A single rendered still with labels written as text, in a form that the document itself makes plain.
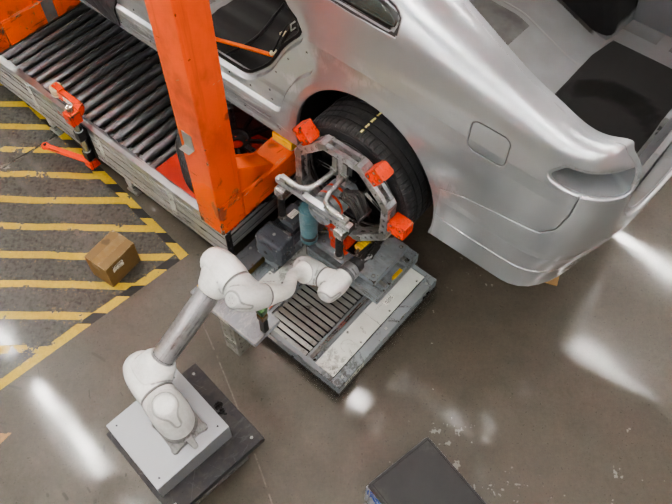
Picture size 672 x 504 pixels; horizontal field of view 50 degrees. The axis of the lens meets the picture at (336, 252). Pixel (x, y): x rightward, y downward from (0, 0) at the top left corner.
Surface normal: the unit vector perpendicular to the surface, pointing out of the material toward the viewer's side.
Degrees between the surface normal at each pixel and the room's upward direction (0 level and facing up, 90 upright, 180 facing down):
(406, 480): 0
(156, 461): 3
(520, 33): 22
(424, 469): 0
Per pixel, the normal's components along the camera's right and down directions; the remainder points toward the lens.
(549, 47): 0.29, -0.31
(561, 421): 0.00, -0.55
